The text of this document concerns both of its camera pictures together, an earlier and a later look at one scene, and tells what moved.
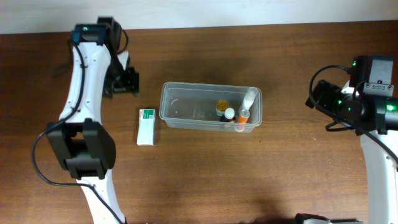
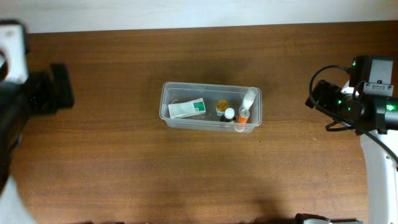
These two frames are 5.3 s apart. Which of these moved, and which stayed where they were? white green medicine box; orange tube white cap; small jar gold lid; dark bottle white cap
Moved: white green medicine box
Stayed: dark bottle white cap; orange tube white cap; small jar gold lid
